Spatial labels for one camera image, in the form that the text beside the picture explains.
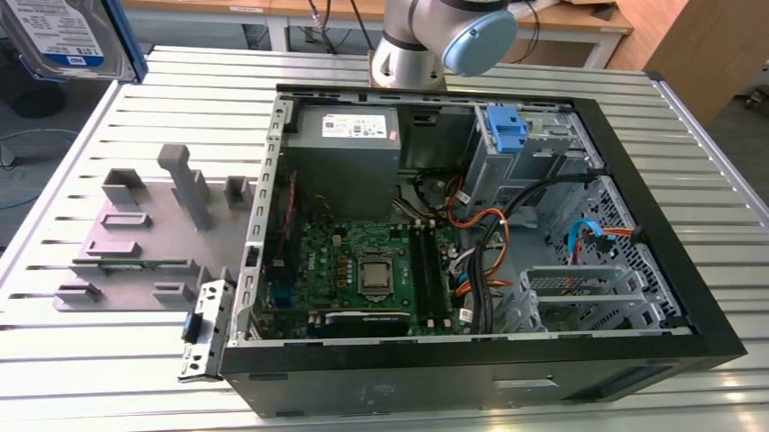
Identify blue data wire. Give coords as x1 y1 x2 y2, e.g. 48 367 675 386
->
566 218 606 267

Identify orange red power wire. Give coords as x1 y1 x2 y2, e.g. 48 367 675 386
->
573 227 645 271

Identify hard disk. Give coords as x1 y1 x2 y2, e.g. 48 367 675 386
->
0 0 151 86

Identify metal disk bay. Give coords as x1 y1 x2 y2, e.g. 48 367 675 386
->
519 265 686 334

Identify grey power supply unit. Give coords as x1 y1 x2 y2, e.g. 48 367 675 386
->
282 105 403 221

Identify green motherboard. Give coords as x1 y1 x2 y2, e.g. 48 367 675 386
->
251 220 475 338

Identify silver CPU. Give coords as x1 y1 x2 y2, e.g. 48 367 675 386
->
359 262 395 289

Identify black RAM slot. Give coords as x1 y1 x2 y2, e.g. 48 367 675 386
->
426 219 456 329
410 219 439 330

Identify CPU socket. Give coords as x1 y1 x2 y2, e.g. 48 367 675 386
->
354 250 403 303

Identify black graphics card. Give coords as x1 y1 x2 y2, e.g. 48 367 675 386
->
306 310 415 338

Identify blue plastic drive latch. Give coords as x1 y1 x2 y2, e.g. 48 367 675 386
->
486 105 529 154

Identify grey metal drive cage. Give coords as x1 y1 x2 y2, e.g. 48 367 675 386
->
465 105 602 221

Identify hinged metal slot retainer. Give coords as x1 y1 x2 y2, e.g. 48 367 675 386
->
177 278 235 383

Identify black open PC case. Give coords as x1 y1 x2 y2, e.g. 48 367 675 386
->
219 82 750 418

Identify grey parts rack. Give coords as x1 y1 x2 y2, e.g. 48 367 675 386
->
52 144 254 314

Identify green RAM stick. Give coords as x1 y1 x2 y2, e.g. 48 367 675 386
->
71 256 187 274

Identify wooden top desk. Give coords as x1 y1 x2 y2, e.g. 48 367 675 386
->
513 0 635 68

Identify black round bin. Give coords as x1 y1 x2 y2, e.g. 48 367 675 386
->
8 78 67 119

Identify brown wooden cabinet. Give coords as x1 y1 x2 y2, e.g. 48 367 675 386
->
642 0 769 130

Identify red twisted fan wire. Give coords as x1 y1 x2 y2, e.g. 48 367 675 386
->
272 173 300 267

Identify power supply wire bundle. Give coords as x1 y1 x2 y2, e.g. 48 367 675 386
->
390 173 611 337

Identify long grey frame desk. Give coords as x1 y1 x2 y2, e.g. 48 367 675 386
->
119 0 386 50

